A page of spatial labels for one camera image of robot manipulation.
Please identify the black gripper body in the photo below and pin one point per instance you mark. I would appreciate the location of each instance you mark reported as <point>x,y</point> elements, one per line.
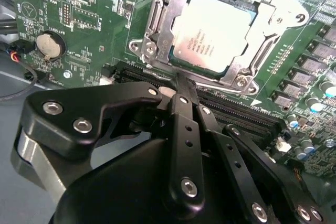
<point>118,195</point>

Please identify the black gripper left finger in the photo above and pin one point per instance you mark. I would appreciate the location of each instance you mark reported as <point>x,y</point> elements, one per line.
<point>65,108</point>

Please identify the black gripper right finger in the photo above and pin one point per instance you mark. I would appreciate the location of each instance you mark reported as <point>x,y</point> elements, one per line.
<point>231,157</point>

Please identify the metal socket cover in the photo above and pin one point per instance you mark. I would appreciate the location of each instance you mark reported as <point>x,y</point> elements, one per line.
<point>165,32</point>

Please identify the silver CPU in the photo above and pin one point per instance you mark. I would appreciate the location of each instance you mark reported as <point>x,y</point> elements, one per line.
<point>215,32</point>

